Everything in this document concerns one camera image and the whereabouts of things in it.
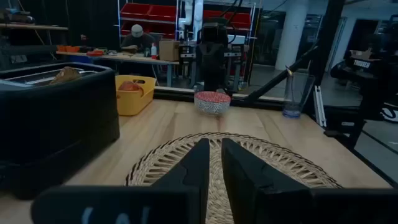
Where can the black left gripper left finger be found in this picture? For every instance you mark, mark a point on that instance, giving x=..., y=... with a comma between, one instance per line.
x=196, y=171

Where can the patterned bowl with red inside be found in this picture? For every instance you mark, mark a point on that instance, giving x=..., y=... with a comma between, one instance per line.
x=212, y=102

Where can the black two-slot toaster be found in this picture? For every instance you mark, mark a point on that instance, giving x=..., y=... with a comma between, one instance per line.
x=56, y=124

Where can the black Trossen equipment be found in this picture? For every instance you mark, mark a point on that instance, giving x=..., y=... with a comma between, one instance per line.
x=363, y=71

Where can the person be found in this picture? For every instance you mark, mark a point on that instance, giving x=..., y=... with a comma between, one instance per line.
x=136, y=39

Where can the round woven straw placemat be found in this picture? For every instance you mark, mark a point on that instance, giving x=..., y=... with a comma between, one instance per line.
x=280, y=161

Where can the yellow plastic basket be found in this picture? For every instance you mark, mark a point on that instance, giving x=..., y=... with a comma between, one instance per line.
x=133, y=102

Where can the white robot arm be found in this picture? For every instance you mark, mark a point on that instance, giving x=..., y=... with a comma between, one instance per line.
x=196, y=15

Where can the clear drinking glass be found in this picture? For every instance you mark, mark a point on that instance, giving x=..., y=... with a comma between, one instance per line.
x=293, y=105

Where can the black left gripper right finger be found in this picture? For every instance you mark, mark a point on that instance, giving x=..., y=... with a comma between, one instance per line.
x=248, y=186

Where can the long wooden workbench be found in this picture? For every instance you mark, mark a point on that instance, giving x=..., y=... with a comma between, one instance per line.
x=124, y=58

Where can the shelf rack with red bins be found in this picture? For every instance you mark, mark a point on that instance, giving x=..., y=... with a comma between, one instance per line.
x=149, y=14

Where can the white bottle with red cap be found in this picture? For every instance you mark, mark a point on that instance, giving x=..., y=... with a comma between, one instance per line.
x=153, y=52

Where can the silver aluminium bracket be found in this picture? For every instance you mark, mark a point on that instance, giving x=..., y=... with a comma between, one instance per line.
x=319, y=105

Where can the brown cardboard box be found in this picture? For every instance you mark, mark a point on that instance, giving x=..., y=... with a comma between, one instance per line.
x=169, y=50

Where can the brown bread slice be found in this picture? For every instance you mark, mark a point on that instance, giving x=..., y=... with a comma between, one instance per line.
x=66, y=75

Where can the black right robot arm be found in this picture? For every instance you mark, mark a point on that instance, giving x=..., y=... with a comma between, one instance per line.
x=213, y=77

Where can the red orange apple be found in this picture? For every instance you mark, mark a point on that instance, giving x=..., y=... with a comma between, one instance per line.
x=130, y=86

